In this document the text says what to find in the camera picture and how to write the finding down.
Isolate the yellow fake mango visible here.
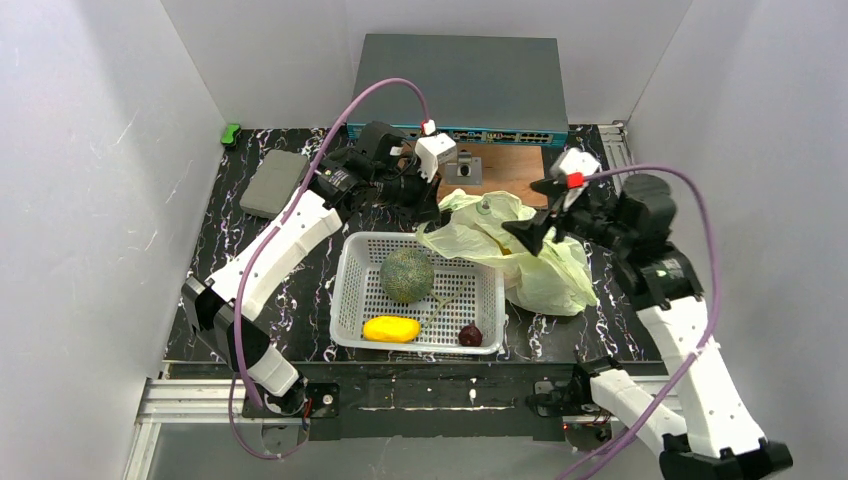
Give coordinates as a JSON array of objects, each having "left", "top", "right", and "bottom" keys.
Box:
[{"left": 362, "top": 316, "right": 421, "bottom": 343}]

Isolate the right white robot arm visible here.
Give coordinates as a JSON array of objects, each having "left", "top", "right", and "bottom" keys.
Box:
[{"left": 504, "top": 173, "right": 793, "bottom": 479}]

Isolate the purple cable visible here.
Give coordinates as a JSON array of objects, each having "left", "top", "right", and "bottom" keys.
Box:
[
  {"left": 227, "top": 78, "right": 432, "bottom": 461},
  {"left": 556, "top": 165, "right": 723, "bottom": 480}
]

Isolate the dark red fake fruit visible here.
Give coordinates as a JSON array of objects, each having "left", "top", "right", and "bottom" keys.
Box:
[{"left": 458, "top": 324, "right": 483, "bottom": 347}]

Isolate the brown wooden board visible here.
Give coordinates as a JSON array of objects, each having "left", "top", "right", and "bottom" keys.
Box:
[{"left": 397, "top": 141, "right": 558, "bottom": 209}]

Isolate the light green plastic bag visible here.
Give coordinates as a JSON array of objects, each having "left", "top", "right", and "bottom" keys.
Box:
[{"left": 416, "top": 189, "right": 598, "bottom": 316}]

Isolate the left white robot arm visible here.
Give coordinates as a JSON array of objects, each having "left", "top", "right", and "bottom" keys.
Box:
[{"left": 181, "top": 120, "right": 456, "bottom": 411}]

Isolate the white plastic basket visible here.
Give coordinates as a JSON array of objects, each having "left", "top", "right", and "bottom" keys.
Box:
[{"left": 330, "top": 232, "right": 508, "bottom": 355}]

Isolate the green black small tool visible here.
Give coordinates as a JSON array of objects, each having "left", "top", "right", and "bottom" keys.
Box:
[{"left": 220, "top": 123, "right": 241, "bottom": 149}]

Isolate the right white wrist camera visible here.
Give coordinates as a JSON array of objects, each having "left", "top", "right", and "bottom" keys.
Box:
[{"left": 548, "top": 148, "right": 601, "bottom": 211}]

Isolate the black base frame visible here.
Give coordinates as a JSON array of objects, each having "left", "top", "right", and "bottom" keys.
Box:
[{"left": 238, "top": 360, "right": 664, "bottom": 443}]

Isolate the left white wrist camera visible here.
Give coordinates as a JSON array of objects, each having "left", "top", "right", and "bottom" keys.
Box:
[{"left": 414, "top": 120, "right": 458, "bottom": 183}]

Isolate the grey rectangular case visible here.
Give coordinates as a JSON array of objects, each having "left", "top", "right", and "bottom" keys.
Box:
[{"left": 239, "top": 150, "right": 309, "bottom": 220}]

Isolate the small metal bracket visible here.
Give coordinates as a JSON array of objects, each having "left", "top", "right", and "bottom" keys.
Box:
[{"left": 443, "top": 150, "right": 483, "bottom": 186}]

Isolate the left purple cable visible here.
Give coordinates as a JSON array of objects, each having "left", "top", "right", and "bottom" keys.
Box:
[{"left": 227, "top": 78, "right": 432, "bottom": 461}]

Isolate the green fake melon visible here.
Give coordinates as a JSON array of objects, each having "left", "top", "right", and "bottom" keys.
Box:
[{"left": 379, "top": 248, "right": 435, "bottom": 304}]

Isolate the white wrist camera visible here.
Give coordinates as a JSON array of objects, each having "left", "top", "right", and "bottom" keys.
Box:
[
  {"left": 548, "top": 148, "right": 601, "bottom": 211},
  {"left": 414, "top": 120, "right": 458, "bottom": 183}
]

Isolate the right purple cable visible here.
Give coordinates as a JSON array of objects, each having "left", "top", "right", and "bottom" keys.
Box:
[{"left": 556, "top": 165, "right": 723, "bottom": 480}]

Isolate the grey network switch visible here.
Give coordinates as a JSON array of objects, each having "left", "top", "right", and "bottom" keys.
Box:
[{"left": 353, "top": 34, "right": 569, "bottom": 147}]

